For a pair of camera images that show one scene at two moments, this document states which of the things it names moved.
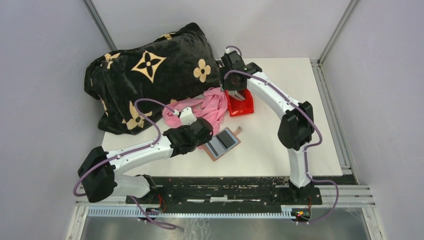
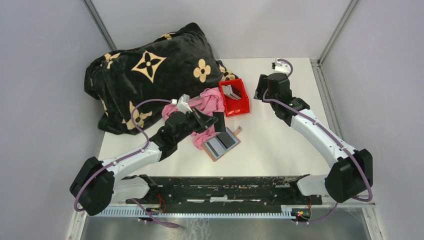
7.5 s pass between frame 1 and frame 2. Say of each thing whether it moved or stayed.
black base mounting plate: stayed
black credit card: stayed
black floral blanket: stayed
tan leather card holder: stayed
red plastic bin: moved
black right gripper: moved
